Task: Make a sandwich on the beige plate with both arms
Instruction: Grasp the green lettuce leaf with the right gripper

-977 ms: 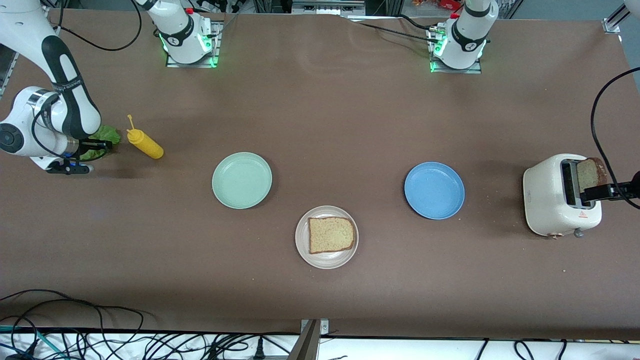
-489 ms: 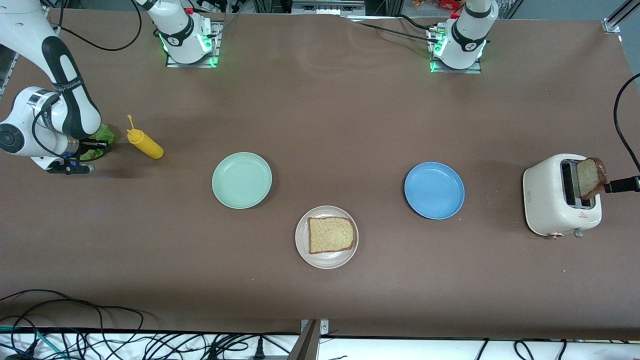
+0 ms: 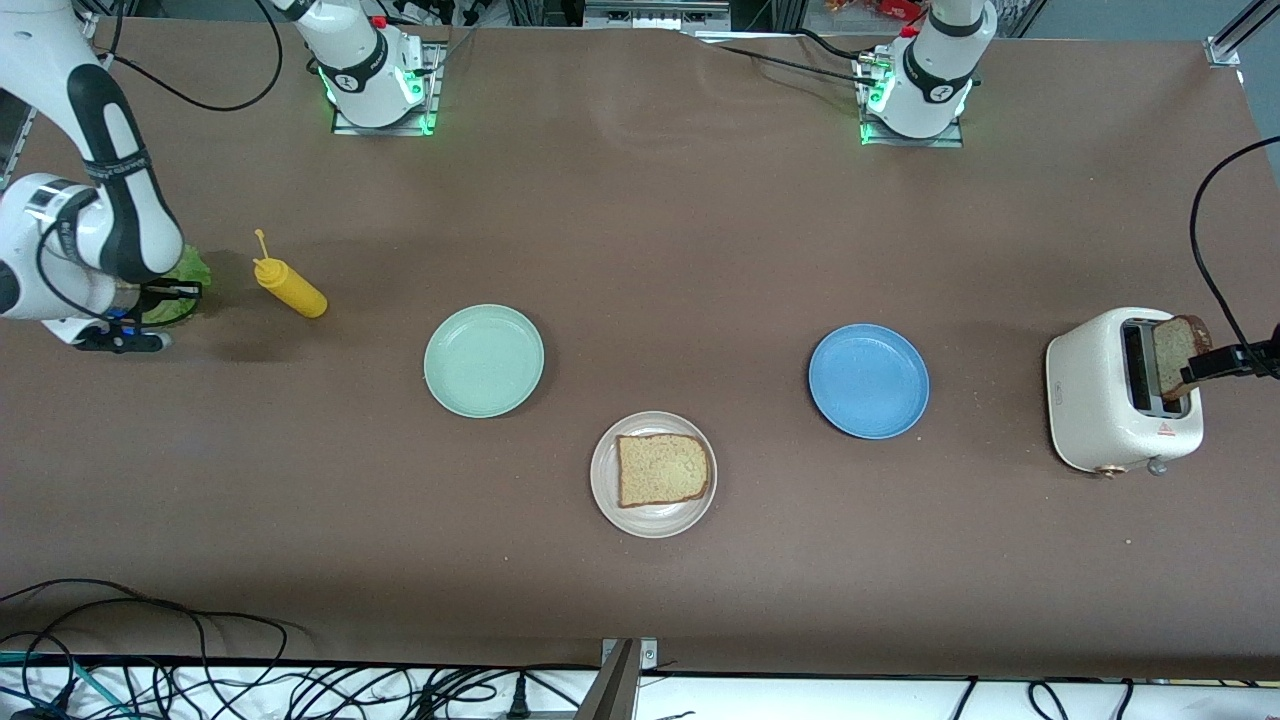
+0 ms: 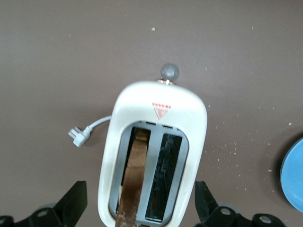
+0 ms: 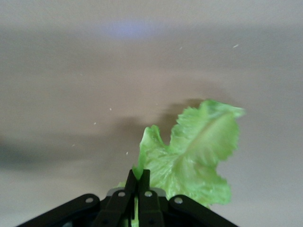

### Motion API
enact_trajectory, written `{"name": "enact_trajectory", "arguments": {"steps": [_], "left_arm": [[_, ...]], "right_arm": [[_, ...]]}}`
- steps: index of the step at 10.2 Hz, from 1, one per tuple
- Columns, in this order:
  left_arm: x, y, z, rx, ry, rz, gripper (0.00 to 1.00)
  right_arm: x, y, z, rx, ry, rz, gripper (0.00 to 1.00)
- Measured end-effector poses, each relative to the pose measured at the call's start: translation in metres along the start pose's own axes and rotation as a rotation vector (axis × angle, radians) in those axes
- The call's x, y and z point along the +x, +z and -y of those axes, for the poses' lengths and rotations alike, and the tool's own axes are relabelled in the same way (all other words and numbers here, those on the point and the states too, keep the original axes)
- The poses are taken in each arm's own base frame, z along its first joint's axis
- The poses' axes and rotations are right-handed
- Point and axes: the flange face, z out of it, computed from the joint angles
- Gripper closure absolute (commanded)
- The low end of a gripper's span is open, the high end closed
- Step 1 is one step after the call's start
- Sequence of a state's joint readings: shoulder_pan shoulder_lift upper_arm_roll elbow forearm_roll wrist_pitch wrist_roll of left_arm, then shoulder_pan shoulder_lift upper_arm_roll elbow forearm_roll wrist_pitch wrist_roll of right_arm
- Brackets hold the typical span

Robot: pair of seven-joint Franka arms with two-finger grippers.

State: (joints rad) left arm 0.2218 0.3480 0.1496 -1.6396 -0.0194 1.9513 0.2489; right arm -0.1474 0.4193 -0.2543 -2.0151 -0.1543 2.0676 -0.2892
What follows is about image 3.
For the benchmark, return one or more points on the white two-slot toaster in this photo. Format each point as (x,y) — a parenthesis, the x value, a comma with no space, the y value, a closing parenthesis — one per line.
(1085,400)

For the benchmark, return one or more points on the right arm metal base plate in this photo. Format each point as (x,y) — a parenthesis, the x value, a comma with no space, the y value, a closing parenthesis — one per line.
(433,90)

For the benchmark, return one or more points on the green plate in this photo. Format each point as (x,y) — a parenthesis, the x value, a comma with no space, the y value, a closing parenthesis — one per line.
(484,360)

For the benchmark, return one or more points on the beige plate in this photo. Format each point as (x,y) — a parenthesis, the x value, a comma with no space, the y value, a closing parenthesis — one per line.
(650,422)

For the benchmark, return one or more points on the grey metal table bracket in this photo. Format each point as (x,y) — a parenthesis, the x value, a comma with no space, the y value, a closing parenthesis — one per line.
(612,690)

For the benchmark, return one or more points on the red packet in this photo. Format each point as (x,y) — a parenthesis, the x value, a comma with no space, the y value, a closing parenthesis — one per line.
(880,8)

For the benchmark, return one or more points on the brown bread slice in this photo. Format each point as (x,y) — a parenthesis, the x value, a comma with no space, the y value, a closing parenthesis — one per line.
(1172,350)
(660,470)

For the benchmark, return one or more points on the black power plug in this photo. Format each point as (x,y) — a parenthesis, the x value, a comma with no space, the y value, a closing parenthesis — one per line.
(518,700)

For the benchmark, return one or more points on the green lettuce leaf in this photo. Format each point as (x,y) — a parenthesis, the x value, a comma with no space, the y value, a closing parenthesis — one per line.
(195,272)

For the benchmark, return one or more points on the blue plate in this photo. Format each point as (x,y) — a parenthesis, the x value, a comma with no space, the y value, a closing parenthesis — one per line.
(868,381)

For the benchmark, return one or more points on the grey electronics box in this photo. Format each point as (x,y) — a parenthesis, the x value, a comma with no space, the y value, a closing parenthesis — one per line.
(650,12)

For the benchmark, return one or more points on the yellow mustard squeeze bottle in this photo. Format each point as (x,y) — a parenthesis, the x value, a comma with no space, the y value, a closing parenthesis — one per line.
(295,292)

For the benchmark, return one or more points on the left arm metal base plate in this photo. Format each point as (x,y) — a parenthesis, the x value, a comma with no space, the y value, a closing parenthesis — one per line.
(955,138)

